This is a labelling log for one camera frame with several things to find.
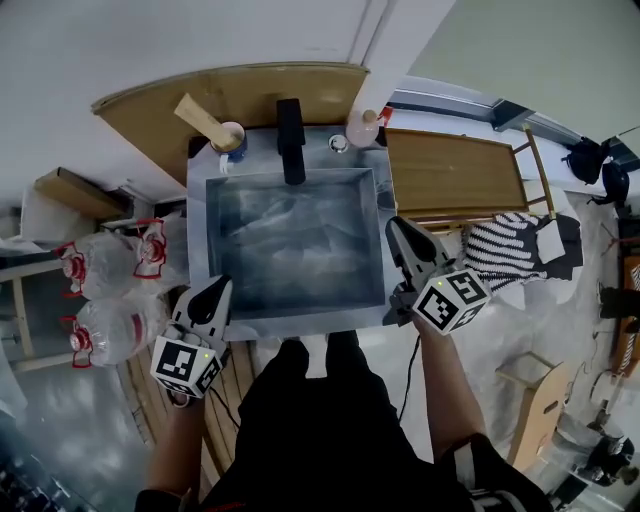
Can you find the brown backsplash board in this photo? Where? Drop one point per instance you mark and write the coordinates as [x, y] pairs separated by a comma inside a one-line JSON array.
[[165, 120]]

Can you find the pink bottle with round cap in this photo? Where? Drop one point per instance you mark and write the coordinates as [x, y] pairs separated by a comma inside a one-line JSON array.
[[361, 131]]

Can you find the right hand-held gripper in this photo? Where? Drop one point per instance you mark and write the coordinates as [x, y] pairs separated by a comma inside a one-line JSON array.
[[445, 305]]

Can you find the wooden tray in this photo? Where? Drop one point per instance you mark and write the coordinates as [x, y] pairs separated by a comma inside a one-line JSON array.
[[450, 172]]

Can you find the black faucet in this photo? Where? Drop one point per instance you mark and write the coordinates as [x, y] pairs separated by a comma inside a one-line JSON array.
[[292, 140]]

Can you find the steel sink counter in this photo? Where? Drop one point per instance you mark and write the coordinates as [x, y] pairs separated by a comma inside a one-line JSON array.
[[300, 327]]

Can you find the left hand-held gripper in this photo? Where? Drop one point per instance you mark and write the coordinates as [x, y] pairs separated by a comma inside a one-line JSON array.
[[182, 362]]

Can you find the person's right forearm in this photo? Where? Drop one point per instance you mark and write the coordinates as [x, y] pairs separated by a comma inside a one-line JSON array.
[[447, 390]]

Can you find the blue mug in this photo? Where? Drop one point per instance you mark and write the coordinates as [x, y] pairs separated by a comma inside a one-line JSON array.
[[235, 145]]

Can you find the person's left forearm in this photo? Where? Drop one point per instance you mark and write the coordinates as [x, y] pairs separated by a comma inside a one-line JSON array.
[[175, 445]]

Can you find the chrome drain knob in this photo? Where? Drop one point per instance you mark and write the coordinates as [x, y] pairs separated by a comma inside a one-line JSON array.
[[338, 143]]

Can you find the black backpack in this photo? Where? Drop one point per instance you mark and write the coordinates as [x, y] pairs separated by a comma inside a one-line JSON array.
[[595, 165]]

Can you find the wooden rack frame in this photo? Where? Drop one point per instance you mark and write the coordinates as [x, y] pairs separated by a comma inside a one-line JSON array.
[[541, 170]]

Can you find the black and white striped cloth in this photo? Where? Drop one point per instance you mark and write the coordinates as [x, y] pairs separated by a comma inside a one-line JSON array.
[[495, 250]]

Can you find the large clear water jug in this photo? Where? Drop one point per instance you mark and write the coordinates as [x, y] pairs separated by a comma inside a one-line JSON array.
[[120, 327], [165, 245], [107, 265]]

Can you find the wooden stool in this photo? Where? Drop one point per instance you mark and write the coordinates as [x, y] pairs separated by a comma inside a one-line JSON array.
[[542, 405]]

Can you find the person's black clothing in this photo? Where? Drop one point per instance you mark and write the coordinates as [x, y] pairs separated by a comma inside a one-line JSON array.
[[320, 440]]

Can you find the cardboard box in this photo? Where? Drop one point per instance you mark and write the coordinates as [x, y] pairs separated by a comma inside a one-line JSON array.
[[75, 192]]

